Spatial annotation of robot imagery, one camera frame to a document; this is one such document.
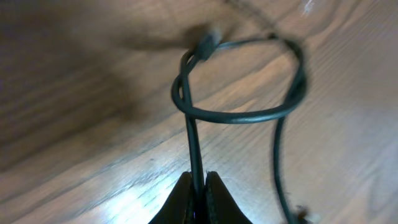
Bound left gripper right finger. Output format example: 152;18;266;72
205;171;252;224

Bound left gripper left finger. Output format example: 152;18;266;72
149;172;195;224

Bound black cable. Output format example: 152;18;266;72
170;30;312;224

